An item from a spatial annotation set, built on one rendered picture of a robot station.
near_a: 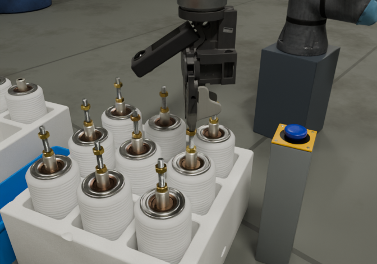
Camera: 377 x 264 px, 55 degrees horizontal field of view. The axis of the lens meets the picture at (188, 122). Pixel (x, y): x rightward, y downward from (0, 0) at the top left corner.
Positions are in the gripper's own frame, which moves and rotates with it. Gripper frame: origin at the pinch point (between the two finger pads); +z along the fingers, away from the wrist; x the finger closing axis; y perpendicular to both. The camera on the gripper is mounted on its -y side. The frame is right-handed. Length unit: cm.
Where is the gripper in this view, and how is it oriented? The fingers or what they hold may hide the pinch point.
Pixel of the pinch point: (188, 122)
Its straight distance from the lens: 64.3
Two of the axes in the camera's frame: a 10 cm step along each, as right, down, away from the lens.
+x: -1.1, -5.0, 8.6
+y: 9.9, -0.6, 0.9
